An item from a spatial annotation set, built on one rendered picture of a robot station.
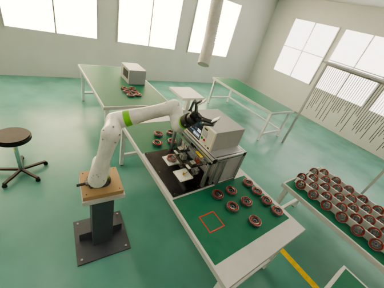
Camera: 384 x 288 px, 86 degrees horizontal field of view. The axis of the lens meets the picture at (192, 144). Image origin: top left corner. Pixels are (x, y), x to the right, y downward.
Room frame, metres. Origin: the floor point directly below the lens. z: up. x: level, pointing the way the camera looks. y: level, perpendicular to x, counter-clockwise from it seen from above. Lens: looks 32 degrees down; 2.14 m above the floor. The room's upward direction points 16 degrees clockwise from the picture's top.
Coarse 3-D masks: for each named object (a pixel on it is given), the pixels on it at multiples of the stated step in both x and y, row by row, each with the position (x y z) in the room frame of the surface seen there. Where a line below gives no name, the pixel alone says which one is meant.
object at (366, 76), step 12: (348, 72) 4.27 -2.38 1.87; (360, 72) 4.12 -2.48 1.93; (360, 84) 4.09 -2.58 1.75; (324, 96) 4.39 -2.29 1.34; (336, 96) 4.25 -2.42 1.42; (360, 96) 4.00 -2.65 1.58; (372, 108) 3.81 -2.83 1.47; (348, 120) 3.94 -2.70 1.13; (372, 120) 3.72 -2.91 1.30; (288, 132) 4.58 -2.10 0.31
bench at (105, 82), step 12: (84, 72) 3.53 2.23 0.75; (96, 72) 3.70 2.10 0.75; (108, 72) 3.88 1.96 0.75; (120, 72) 4.07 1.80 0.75; (84, 84) 3.85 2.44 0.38; (96, 84) 3.17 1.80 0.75; (108, 84) 3.31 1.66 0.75; (120, 84) 3.46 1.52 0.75; (84, 96) 3.84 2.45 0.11; (96, 96) 2.79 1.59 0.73; (108, 96) 2.86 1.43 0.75; (120, 96) 2.98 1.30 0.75; (144, 96) 3.24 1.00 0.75; (156, 96) 3.39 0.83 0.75; (108, 108) 2.53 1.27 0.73; (120, 108) 2.65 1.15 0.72; (132, 108) 2.77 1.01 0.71
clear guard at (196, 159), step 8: (176, 152) 1.52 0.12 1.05; (184, 152) 1.54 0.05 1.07; (192, 152) 1.57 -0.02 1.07; (200, 152) 1.61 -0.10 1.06; (176, 160) 1.45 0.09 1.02; (184, 160) 1.43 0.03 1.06; (192, 160) 1.45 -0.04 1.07; (200, 160) 1.49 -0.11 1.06; (208, 160) 1.52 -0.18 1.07; (184, 168) 1.37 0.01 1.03
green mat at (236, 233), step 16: (208, 192) 1.46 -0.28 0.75; (224, 192) 1.52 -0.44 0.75; (240, 192) 1.58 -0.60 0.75; (192, 208) 1.22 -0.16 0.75; (208, 208) 1.26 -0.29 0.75; (224, 208) 1.32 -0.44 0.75; (240, 208) 1.37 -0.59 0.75; (256, 208) 1.43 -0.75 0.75; (192, 224) 1.06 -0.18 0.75; (208, 224) 1.10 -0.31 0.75; (224, 224) 1.15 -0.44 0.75; (240, 224) 1.19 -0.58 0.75; (272, 224) 1.29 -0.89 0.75; (208, 240) 0.96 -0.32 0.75; (224, 240) 1.00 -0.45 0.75; (240, 240) 1.04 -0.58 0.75; (224, 256) 0.87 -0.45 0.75
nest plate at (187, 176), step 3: (174, 171) 1.57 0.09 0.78; (177, 171) 1.58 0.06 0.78; (180, 171) 1.59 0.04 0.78; (177, 174) 1.54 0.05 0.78; (180, 174) 1.55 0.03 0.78; (186, 174) 1.58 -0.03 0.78; (189, 174) 1.59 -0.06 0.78; (177, 177) 1.51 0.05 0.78; (180, 177) 1.51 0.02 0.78; (183, 177) 1.53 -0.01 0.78; (186, 177) 1.54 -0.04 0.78; (189, 177) 1.55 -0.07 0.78; (192, 177) 1.56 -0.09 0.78; (180, 180) 1.47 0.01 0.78; (183, 180) 1.49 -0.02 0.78; (186, 180) 1.51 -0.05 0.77
